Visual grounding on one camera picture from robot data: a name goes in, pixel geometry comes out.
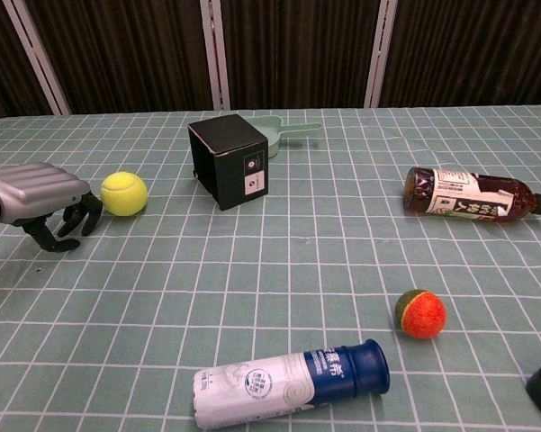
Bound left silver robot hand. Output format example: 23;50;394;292
0;162;104;253

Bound yellow tennis ball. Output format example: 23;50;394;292
100;171;149;217

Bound black cardboard box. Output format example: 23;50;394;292
187;113;270;212

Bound orange and green ball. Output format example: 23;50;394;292
394;288;447;340

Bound dark pleated curtain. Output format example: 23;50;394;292
0;0;541;128

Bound green checked tablecloth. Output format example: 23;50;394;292
0;103;541;432

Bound brown tea bottle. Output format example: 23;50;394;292
402;166;541;224

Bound light green plastic scoop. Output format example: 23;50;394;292
246;114;323;159

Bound white bottle with blue cap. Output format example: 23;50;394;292
191;338;392;430

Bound white frame post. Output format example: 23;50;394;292
364;0;400;109
199;0;231;112
2;0;72;116

